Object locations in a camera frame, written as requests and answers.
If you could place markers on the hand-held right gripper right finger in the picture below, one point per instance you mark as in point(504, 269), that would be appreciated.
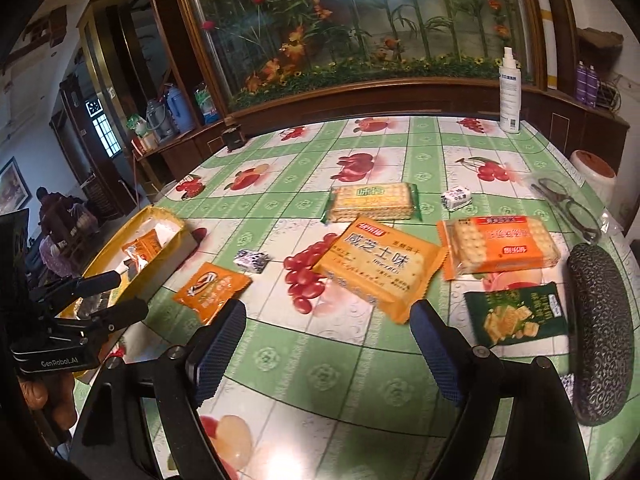
point(440, 355)

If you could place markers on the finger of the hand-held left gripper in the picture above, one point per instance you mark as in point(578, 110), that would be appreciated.
point(120, 314)
point(85, 287)

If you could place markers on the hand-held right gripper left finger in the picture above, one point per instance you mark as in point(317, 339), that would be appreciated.
point(220, 345)

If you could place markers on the small orange snack pouch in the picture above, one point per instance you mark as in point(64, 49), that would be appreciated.
point(145, 247)
point(210, 292)

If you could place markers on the dark green snack packet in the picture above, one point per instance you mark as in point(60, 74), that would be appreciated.
point(515, 317)

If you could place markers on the small white candy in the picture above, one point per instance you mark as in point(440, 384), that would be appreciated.
point(456, 196)
point(252, 261)
point(567, 384)

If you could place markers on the white foam tray yellow tape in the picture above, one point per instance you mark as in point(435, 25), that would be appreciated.
point(160, 222)

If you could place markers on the large yellow-orange biscuit packet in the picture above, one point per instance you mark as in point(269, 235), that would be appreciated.
point(380, 265)

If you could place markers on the orange cracker packet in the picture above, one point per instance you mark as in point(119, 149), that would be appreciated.
point(500, 247)

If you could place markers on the green cracker packet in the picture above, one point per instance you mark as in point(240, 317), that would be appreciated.
point(372, 202)

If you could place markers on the person's left hand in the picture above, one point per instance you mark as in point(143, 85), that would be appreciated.
point(40, 395)

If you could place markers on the orange cardboard boxes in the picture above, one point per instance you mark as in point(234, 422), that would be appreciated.
point(142, 142)

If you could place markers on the dark textured glasses case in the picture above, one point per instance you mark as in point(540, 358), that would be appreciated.
point(600, 335)

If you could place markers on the green white bag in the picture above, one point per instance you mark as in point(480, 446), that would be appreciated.
point(136, 125)

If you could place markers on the grey thermos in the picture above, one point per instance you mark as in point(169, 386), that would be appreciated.
point(157, 120)

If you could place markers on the fruit print green tablecloth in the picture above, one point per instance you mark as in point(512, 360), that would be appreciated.
point(420, 160)

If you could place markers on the scissors in clear bag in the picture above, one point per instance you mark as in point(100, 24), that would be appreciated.
point(572, 207)

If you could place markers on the blue thermos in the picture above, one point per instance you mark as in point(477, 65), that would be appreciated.
point(180, 110)

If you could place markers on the small dark glass bottle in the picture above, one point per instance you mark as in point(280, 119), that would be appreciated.
point(232, 138)

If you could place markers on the brown wooden cabinet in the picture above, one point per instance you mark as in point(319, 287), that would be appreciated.
point(450, 100)

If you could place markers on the white spray bottle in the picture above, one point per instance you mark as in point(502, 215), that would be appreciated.
point(510, 100)

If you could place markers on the purple spray can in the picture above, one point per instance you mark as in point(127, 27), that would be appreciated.
point(581, 82)
point(592, 87)

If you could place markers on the glass flower display case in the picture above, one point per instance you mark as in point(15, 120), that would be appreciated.
point(360, 20)

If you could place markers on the framed wall picture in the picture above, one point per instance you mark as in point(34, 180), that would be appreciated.
point(10, 185)

